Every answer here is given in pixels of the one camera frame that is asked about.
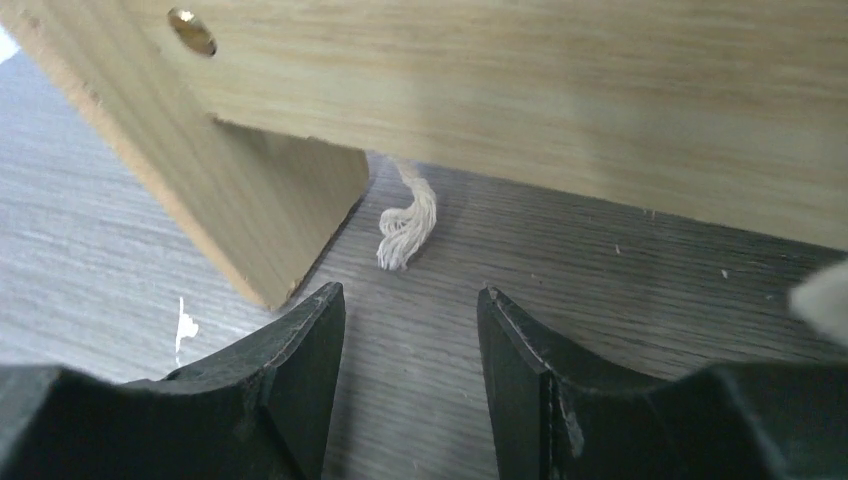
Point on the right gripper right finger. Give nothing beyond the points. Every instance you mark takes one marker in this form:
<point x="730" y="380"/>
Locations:
<point x="560" y="411"/>

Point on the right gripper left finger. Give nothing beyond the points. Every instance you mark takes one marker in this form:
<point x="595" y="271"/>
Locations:
<point x="259" y="408"/>

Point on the strawberry print ruffled blanket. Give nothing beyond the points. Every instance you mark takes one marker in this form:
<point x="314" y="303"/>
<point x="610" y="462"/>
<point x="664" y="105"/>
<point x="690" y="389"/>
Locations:
<point x="405" y="230"/>

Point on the wooden pet bed frame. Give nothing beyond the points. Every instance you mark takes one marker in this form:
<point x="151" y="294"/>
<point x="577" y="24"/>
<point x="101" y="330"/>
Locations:
<point x="249" y="120"/>

